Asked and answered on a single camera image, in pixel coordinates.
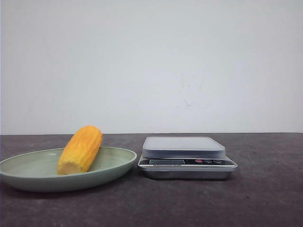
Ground yellow corn cob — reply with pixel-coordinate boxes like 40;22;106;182
56;125;103;175

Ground silver digital kitchen scale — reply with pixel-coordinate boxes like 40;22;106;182
138;136;238;180

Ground light green plate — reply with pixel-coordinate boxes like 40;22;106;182
0;147;137;192

